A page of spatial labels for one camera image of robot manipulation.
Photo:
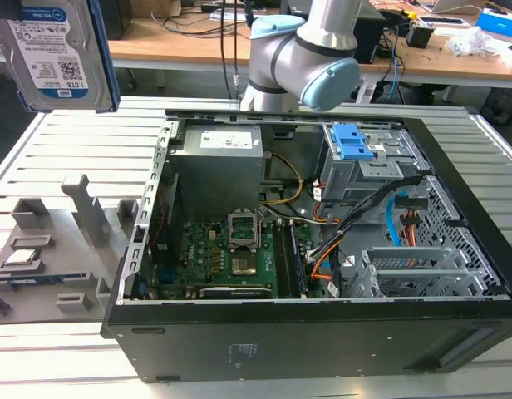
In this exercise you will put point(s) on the hard disk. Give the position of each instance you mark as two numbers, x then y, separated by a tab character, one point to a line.
52	50

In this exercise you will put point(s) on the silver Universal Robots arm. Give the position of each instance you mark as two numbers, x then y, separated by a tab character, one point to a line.
281	54

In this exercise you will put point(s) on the metal disk bay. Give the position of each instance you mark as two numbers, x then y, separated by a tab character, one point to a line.
405	274

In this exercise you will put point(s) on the grey power supply unit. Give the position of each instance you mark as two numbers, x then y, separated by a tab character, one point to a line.
214	174

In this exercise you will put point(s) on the black RAM slot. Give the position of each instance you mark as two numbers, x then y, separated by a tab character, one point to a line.
281	257

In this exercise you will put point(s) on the CPU socket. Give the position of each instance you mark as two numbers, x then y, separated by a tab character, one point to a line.
243	266

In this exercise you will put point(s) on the green motherboard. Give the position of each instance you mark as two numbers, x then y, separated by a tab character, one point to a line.
206	253

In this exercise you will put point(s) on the RAM stick in motherboard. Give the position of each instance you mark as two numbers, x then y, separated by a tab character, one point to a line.
296	262

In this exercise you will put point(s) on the black graphics card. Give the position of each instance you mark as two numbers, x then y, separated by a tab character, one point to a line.
235	292

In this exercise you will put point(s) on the blue plastic bay latch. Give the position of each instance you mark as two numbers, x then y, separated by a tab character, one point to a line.
349	143

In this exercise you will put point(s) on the metal drive cage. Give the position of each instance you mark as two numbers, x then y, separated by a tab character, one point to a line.
364	178

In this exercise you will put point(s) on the black PC case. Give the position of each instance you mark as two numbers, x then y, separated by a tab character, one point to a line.
281	349

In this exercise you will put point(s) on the wooden desk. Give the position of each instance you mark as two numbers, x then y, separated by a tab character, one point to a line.
177	50

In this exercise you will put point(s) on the grey parts rack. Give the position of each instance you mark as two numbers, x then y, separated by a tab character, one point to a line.
73	266

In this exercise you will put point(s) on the black box on desk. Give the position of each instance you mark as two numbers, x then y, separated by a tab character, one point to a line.
370	41

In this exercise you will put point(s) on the large black case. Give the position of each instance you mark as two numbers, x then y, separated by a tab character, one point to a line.
119	21

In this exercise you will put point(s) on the small black device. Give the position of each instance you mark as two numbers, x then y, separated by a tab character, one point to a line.
420	36

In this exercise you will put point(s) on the RAM stick on rack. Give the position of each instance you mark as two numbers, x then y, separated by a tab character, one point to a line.
31	282

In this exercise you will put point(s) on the crumpled white plastic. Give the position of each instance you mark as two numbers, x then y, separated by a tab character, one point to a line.
472	41

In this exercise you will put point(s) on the blue cardboard box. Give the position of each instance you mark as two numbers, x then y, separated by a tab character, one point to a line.
497	23

